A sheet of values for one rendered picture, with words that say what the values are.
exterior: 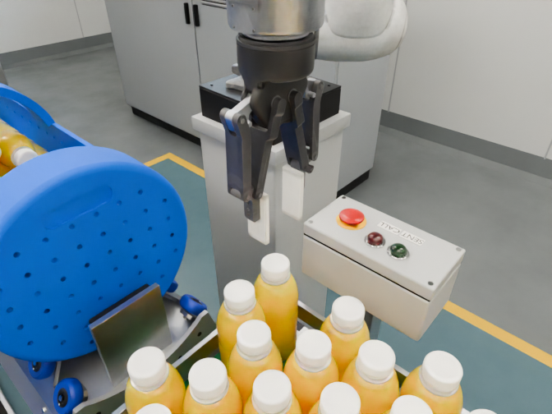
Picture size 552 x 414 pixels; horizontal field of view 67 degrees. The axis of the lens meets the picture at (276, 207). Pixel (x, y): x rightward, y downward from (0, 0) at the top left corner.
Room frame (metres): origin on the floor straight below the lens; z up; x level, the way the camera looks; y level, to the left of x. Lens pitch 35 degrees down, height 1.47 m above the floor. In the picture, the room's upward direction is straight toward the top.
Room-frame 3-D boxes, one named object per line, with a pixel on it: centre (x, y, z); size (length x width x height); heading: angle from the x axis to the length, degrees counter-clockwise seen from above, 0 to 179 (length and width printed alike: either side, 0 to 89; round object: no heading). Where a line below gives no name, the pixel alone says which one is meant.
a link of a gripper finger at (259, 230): (0.39, 0.02, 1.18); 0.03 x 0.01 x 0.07; 48
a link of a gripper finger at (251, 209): (0.38, 0.03, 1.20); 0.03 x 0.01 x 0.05; 138
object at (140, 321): (0.38, 0.20, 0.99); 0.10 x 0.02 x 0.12; 138
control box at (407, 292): (0.45, -0.15, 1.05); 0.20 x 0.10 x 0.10; 48
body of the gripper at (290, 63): (0.42, 0.00, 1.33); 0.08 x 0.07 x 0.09; 138
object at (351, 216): (0.49, -0.11, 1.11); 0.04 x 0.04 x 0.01
